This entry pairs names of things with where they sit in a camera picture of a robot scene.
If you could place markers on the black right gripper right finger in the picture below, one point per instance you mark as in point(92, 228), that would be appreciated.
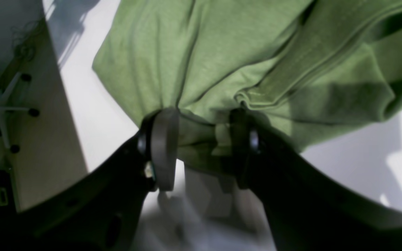
point(306, 210)

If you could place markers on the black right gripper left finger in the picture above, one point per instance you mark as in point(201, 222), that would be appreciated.
point(101, 212)

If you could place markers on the green T-shirt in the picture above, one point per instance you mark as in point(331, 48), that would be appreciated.
point(311, 69)

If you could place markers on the office chair wheeled base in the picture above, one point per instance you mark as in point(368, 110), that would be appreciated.
point(4, 108)

